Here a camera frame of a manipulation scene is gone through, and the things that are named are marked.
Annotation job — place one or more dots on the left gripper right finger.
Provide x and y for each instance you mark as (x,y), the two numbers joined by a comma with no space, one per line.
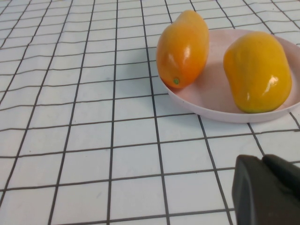
(283,172)

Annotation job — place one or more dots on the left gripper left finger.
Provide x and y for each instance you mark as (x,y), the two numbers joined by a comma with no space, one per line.
(253,201)

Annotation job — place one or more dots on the yellow mango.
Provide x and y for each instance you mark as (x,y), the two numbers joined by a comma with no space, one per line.
(257,70)

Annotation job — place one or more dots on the orange mango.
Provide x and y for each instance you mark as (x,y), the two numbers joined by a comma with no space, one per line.
(182,47)

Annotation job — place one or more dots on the pink round plate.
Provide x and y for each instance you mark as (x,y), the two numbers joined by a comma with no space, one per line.
(211,98)

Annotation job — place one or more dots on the white grid tablecloth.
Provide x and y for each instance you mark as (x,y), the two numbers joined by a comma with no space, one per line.
(70,117)

